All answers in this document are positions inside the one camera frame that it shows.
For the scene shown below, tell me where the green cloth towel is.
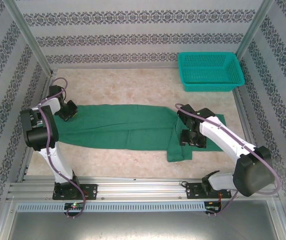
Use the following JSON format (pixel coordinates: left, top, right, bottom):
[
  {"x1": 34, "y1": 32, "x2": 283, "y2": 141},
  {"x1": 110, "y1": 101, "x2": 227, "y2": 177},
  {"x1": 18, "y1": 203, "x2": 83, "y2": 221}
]
[{"x1": 53, "y1": 103, "x2": 226, "y2": 163}]

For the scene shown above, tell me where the teal plastic mesh basket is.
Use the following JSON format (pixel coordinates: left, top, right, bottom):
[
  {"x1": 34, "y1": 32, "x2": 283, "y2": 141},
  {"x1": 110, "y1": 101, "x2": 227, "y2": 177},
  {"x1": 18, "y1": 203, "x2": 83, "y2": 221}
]
[{"x1": 177, "y1": 51, "x2": 245, "y2": 93}]

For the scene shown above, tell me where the aluminium profile beam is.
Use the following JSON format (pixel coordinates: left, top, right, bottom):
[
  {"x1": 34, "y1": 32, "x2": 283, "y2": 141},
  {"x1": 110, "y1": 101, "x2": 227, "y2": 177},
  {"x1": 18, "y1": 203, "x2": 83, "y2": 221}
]
[{"x1": 6, "y1": 176, "x2": 281, "y2": 202}]

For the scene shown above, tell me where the grey metal panel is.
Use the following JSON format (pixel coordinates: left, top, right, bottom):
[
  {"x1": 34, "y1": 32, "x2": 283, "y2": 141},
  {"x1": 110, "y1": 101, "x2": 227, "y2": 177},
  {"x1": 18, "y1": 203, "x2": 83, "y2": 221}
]
[{"x1": 0, "y1": 199, "x2": 286, "y2": 240}]

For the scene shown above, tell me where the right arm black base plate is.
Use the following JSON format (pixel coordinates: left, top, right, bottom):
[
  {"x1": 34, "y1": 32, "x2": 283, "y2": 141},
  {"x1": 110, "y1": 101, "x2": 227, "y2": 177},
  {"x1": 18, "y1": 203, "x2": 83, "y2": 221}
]
[{"x1": 185, "y1": 182, "x2": 232, "y2": 200}]

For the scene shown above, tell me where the aluminium table side rail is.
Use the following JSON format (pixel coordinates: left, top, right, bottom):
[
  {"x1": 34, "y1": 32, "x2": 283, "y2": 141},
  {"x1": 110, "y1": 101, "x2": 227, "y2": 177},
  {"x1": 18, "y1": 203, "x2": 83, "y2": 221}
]
[
  {"x1": 16, "y1": 71, "x2": 58, "y2": 183},
  {"x1": 232, "y1": 88, "x2": 268, "y2": 181}
]

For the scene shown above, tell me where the aluminium table end rail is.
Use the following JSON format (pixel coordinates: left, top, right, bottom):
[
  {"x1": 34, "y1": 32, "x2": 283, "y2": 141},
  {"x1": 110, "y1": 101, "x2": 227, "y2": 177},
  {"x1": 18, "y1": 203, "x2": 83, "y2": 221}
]
[{"x1": 51, "y1": 65, "x2": 181, "y2": 71}]

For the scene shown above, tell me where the aluminium frame post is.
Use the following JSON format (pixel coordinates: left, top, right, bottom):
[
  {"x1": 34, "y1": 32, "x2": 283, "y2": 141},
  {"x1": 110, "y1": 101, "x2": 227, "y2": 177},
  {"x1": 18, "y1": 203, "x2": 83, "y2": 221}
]
[
  {"x1": 234, "y1": 0, "x2": 276, "y2": 60},
  {"x1": 4, "y1": 0, "x2": 53, "y2": 76}
]

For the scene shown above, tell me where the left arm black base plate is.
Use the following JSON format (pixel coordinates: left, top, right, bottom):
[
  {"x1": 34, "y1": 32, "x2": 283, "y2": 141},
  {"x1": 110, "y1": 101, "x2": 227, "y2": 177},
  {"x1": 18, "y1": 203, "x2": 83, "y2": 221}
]
[{"x1": 52, "y1": 183, "x2": 99, "y2": 201}]

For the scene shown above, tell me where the slotted grey cable duct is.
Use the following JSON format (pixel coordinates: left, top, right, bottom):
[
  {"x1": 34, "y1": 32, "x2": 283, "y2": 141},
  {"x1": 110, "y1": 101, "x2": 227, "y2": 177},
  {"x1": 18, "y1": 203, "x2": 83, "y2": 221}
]
[{"x1": 16, "y1": 201, "x2": 206, "y2": 213}]

